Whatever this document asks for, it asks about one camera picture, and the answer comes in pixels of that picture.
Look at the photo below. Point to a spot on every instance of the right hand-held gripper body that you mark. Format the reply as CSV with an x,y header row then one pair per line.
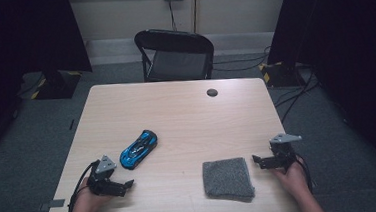
x,y
284,157

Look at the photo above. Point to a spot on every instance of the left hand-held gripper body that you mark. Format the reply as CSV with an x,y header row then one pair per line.
x,y
103,183

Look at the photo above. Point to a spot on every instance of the blue and black toy car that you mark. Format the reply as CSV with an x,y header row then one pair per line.
x,y
138,149

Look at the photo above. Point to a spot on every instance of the grey terry cloth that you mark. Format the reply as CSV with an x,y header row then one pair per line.
x,y
228,180

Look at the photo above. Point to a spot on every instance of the person's left hand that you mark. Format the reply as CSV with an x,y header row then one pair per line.
x,y
85,201

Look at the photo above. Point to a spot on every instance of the person's right hand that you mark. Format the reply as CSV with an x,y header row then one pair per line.
x,y
294,180

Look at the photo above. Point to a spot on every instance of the grey tape piece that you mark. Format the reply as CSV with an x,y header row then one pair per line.
x,y
53,204

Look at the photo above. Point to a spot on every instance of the small black floor strip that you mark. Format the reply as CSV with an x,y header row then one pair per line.
x,y
71,124

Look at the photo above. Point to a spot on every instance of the black stand base yellow tape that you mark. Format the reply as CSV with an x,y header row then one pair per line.
x,y
57,86
279,74

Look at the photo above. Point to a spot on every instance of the black folding chair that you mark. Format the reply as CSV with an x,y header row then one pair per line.
x,y
176,63

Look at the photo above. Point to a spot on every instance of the black curtain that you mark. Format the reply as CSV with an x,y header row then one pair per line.
x,y
355,40
21,37

